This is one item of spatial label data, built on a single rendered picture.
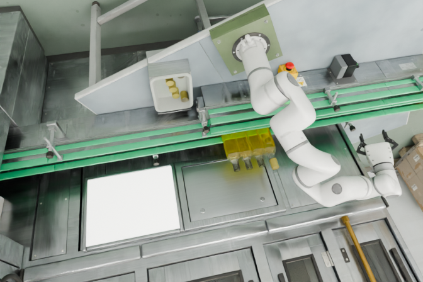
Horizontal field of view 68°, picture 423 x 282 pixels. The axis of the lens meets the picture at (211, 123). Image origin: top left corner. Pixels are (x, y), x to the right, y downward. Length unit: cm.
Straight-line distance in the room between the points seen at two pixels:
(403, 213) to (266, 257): 408
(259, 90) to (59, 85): 134
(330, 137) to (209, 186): 72
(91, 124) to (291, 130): 92
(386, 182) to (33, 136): 149
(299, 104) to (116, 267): 99
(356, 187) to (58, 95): 162
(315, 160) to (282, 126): 15
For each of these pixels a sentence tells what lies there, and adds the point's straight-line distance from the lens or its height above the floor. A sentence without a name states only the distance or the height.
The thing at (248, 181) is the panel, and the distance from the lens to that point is 155.
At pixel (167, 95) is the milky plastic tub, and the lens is 149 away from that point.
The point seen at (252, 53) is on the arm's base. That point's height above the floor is 90.
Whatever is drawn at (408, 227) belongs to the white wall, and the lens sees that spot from 536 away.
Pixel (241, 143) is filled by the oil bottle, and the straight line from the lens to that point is 146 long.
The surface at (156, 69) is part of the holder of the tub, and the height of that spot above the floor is 79.
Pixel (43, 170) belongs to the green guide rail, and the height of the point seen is 95.
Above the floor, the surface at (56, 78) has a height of 25.
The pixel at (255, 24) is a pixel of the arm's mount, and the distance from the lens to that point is 124.
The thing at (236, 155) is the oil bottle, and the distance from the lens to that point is 143.
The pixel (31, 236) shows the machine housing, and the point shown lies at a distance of 166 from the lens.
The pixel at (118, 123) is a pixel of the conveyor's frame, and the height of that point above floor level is 83.
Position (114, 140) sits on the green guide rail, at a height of 90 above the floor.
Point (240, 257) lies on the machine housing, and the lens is 147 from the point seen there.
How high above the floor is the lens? 174
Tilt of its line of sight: 34 degrees down
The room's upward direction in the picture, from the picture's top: 166 degrees clockwise
